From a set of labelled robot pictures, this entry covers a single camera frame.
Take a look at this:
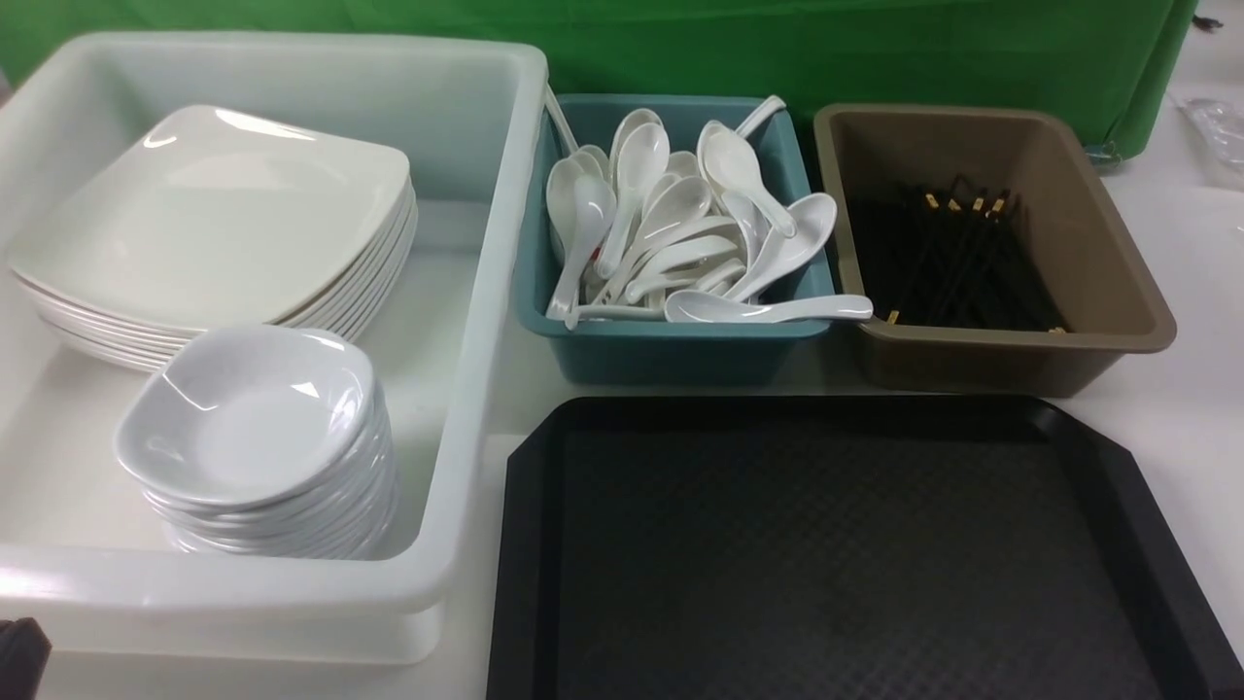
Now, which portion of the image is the clear plastic bag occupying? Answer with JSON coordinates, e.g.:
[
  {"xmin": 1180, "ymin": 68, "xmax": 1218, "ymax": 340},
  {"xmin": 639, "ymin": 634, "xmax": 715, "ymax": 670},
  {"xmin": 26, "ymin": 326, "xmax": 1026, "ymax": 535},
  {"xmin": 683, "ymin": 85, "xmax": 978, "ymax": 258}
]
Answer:
[{"xmin": 1172, "ymin": 96, "xmax": 1243, "ymax": 188}]

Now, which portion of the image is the white square rice plate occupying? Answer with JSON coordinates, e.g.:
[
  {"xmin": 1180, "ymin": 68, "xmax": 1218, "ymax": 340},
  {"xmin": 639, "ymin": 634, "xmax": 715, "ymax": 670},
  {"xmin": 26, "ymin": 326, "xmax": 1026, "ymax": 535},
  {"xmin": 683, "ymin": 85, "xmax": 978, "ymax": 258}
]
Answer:
[{"xmin": 6, "ymin": 104, "xmax": 411, "ymax": 331}]

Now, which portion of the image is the white ceramic soup spoon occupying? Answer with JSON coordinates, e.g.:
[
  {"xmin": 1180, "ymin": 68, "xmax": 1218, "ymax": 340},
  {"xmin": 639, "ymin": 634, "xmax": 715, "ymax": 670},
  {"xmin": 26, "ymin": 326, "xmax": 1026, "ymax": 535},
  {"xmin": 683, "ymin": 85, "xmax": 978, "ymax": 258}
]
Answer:
[{"xmin": 702, "ymin": 126, "xmax": 796, "ymax": 237}]

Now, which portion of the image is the brown plastic bin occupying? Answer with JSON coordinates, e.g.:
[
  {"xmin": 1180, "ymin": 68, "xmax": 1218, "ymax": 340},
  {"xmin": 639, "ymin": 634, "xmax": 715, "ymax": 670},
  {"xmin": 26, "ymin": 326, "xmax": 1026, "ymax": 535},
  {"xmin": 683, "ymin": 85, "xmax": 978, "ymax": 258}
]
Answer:
[{"xmin": 814, "ymin": 104, "xmax": 1177, "ymax": 398}]

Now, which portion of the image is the white spoon lying front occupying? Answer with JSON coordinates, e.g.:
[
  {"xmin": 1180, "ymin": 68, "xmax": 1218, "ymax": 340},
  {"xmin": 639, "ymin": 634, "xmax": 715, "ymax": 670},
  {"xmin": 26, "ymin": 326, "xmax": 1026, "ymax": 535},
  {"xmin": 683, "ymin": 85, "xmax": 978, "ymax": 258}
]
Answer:
[{"xmin": 666, "ymin": 291, "xmax": 875, "ymax": 325}]

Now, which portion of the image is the white spoon left front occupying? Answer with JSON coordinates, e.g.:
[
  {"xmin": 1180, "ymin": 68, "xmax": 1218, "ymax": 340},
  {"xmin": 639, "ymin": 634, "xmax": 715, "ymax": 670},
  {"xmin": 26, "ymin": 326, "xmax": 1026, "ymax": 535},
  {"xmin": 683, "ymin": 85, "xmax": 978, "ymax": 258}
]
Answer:
[{"xmin": 546, "ymin": 174, "xmax": 617, "ymax": 322}]

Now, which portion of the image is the pile of black chopsticks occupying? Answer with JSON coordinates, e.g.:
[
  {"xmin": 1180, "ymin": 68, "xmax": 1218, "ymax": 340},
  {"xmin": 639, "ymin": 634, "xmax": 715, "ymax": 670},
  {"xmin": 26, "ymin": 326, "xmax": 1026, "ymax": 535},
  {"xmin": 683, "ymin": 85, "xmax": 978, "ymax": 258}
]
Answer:
[{"xmin": 846, "ymin": 174, "xmax": 1071, "ymax": 333}]

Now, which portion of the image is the white spoon right leaning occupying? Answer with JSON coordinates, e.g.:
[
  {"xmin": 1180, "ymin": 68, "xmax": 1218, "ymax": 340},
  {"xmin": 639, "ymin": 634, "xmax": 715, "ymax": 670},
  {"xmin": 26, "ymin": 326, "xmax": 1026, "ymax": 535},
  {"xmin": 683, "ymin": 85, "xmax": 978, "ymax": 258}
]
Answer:
[{"xmin": 725, "ymin": 193, "xmax": 838, "ymax": 301}]

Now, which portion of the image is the black serving tray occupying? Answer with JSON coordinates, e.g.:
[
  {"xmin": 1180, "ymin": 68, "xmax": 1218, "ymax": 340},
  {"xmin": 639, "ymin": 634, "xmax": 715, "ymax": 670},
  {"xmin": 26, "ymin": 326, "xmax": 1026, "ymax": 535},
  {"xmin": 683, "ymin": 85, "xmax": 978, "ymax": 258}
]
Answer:
[{"xmin": 486, "ymin": 395, "xmax": 1243, "ymax": 699}]

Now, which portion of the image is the white spoon upright centre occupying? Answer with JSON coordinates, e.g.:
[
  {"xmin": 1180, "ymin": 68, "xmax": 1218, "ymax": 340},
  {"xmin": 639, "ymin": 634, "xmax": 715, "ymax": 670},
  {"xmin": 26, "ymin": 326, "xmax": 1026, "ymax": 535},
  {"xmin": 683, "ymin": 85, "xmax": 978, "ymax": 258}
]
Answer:
[{"xmin": 595, "ymin": 122, "xmax": 671, "ymax": 280}]

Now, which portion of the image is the large white plastic tub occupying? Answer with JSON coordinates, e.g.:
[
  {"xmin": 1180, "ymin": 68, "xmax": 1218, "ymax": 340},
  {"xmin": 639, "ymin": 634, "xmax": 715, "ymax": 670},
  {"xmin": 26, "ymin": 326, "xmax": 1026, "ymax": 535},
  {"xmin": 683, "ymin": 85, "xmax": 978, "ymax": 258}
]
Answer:
[{"xmin": 2, "ymin": 32, "xmax": 550, "ymax": 665}]

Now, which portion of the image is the small white square bowl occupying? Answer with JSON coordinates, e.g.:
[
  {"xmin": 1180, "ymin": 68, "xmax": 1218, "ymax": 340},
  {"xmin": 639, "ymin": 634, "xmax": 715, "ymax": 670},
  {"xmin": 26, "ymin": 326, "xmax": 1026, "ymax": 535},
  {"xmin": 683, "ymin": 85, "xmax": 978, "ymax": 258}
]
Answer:
[{"xmin": 113, "ymin": 325, "xmax": 384, "ymax": 507}]

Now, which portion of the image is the green cloth backdrop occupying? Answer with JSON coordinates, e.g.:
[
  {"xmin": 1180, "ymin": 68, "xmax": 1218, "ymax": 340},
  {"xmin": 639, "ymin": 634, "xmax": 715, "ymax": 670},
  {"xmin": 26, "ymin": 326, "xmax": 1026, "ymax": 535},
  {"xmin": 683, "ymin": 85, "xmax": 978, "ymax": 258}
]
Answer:
[{"xmin": 1, "ymin": 1, "xmax": 1195, "ymax": 157}]

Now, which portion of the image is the stack of white small bowls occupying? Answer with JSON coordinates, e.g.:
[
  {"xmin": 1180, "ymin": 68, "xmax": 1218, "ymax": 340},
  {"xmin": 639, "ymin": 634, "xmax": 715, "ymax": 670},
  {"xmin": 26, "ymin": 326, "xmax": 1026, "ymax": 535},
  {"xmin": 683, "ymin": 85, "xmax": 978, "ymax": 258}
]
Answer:
[{"xmin": 141, "ymin": 387, "xmax": 401, "ymax": 561}]

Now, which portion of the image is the stack of white square plates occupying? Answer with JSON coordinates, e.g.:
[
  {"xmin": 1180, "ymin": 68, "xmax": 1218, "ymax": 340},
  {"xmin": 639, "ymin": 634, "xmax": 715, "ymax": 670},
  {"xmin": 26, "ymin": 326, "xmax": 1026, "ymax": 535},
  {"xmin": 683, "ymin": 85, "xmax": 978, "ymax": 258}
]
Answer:
[{"xmin": 15, "ymin": 182, "xmax": 418, "ymax": 373}]

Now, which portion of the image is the teal plastic bin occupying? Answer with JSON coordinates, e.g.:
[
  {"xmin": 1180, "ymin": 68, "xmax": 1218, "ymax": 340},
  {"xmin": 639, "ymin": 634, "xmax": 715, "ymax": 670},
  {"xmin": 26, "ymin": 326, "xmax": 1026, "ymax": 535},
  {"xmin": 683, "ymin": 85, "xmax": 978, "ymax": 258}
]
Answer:
[{"xmin": 511, "ymin": 93, "xmax": 830, "ymax": 387}]

